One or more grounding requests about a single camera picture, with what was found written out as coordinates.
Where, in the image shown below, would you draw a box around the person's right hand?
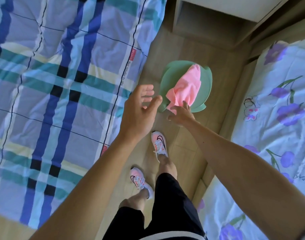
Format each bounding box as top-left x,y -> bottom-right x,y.
167,100 -> 196,127

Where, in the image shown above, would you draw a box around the person's left hand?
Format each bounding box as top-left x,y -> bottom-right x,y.
117,84 -> 163,143

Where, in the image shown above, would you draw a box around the pink cloth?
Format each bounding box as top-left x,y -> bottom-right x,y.
165,64 -> 202,115

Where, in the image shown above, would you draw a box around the person's left forearm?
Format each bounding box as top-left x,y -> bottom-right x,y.
29,133 -> 143,240

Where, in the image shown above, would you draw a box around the person's right forearm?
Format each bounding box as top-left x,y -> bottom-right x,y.
182,119 -> 305,240

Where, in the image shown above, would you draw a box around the white pink sneaker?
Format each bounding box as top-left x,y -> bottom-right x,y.
130,167 -> 154,200
151,131 -> 169,163

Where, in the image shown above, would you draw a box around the person's right leg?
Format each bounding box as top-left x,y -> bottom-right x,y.
157,154 -> 178,180

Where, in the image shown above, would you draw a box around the person's leg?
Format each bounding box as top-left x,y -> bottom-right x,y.
119,188 -> 149,211
157,154 -> 178,180

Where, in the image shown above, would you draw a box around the person's left leg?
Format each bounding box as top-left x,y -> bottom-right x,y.
119,188 -> 149,211

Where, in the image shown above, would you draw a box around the black shorts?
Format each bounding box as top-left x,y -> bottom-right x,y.
102,172 -> 208,240

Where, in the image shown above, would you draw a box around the blue plaid bed quilt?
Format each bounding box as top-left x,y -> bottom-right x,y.
0,0 -> 168,229

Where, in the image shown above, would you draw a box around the wooden bedside cabinet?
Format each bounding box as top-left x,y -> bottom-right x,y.
165,0 -> 292,49

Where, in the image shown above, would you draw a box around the purple floral bed quilt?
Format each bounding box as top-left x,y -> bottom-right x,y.
196,35 -> 305,240

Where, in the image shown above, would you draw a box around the wooden bed frame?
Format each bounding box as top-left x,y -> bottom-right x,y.
192,12 -> 305,201

